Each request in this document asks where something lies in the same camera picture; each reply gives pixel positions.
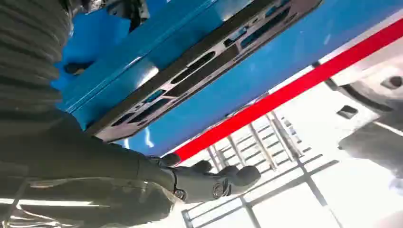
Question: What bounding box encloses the dark slotted metal rail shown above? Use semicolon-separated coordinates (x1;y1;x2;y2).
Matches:
86;0;324;143

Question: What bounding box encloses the black metal bracket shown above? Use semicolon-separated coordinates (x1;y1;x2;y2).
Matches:
105;0;151;33

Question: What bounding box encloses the grey ribbed right arm sleeve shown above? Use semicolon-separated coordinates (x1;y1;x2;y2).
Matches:
0;0;74;126

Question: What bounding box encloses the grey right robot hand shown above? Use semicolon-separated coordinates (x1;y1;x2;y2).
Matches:
0;109;262;228

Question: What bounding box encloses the blue metal frame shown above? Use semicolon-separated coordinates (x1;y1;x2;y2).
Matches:
51;0;403;157

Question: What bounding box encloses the grey metal housing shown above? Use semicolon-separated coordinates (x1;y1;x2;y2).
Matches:
324;41;403;190

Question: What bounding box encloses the red beam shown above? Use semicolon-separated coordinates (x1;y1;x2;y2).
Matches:
174;18;403;163

